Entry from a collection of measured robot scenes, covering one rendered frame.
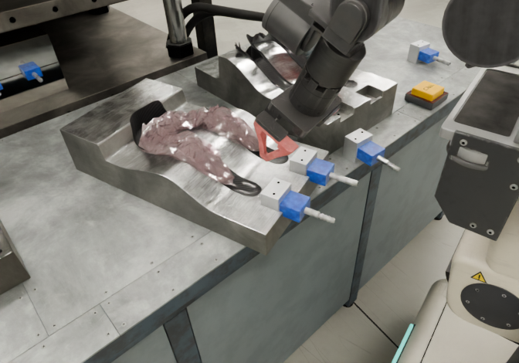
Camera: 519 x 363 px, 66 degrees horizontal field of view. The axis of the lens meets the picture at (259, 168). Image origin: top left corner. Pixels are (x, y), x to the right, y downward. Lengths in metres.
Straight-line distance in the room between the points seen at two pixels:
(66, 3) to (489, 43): 1.16
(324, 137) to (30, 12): 0.88
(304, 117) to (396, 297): 1.22
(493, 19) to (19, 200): 0.88
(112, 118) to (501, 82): 0.74
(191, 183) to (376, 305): 1.06
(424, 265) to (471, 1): 1.48
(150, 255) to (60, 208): 0.25
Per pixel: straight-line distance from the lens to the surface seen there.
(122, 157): 0.86
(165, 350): 0.89
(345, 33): 0.45
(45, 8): 1.34
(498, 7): 0.39
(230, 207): 0.72
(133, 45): 1.64
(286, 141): 0.54
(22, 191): 1.00
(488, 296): 0.81
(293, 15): 0.51
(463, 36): 0.41
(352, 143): 0.89
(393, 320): 1.62
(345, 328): 1.57
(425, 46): 1.38
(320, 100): 0.53
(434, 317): 1.33
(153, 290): 0.71
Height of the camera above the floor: 1.36
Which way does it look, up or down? 39 degrees down
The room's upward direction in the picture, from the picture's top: 3 degrees counter-clockwise
